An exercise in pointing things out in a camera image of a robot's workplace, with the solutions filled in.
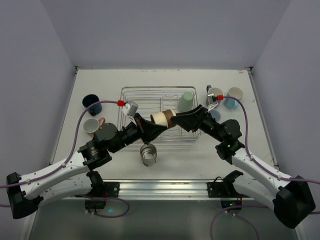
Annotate pale blue grey cup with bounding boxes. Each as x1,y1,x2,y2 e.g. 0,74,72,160
209,108,221,122

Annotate mint green cup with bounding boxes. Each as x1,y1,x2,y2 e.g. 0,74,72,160
177,91,194,112

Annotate cream brown cup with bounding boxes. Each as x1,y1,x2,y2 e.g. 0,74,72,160
139,143,157,160
142,159,157,167
150,109,176,129

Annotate dark teal grey mug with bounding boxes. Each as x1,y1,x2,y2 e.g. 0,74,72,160
206,85,223,96

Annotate pink dotted mug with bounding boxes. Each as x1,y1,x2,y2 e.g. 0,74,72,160
83,117,106,136

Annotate light blue mug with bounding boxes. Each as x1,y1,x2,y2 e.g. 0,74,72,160
224,87,244,110

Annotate dark blue mug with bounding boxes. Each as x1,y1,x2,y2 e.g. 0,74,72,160
82,94,102,116

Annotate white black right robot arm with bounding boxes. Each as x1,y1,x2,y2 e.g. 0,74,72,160
170,105,316,229

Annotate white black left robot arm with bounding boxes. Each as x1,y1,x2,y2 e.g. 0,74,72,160
6,113,168,219

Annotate left controller box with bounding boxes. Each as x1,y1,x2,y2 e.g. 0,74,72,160
84,199,106,211

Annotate controller box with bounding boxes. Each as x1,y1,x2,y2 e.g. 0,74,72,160
84,199,106,211
220,200,243,214

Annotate right controller box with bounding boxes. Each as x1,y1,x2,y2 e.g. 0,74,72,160
220,200,243,214

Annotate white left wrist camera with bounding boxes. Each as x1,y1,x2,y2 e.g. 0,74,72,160
122,100,139,118

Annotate chrome wire dish rack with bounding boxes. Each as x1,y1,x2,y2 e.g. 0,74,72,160
120,86,201,148

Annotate aluminium mounting rail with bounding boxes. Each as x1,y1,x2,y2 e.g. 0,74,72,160
104,179,250,201

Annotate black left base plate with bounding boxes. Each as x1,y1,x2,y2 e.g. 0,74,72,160
101,181,120,198

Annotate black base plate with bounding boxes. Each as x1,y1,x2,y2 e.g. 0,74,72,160
206,176,249,198
101,181,120,198

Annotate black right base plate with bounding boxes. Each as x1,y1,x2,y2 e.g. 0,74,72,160
206,176,249,198

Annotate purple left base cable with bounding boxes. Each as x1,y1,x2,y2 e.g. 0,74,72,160
86,196,131,218

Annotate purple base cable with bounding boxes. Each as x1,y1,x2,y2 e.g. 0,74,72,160
211,204,273,240
86,196,131,218

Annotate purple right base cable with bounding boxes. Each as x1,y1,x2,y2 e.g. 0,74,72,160
211,204,273,240

